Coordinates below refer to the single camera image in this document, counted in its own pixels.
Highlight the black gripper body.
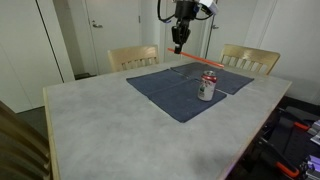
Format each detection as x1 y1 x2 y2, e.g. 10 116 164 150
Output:
175 0 198 21

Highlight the orange drinking straw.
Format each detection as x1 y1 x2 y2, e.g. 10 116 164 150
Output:
167 47 225 69

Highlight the red and silver soda can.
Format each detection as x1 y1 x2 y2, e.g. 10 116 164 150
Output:
197 70 218 102

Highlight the white door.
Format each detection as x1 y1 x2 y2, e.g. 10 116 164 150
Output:
83 0 143 75
204 0 259 63

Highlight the light wooden chair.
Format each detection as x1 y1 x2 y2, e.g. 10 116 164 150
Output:
218 43 281 76
0 99 54 180
107 44 160 73

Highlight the dark blue cloth mat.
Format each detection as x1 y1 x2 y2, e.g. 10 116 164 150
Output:
170 61 255 96
126 68 228 124

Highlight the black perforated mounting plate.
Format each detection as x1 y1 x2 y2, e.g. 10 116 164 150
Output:
269 114 316 164

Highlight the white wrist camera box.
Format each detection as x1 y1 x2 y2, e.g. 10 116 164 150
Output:
198 0 220 16

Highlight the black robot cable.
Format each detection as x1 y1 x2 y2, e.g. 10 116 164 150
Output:
156 0 178 24

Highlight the black clamp orange handle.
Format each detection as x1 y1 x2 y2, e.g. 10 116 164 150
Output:
292 120 312 132
273 160 301 179

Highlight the aluminium extrusion rail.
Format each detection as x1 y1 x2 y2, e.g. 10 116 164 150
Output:
309 119 320 146

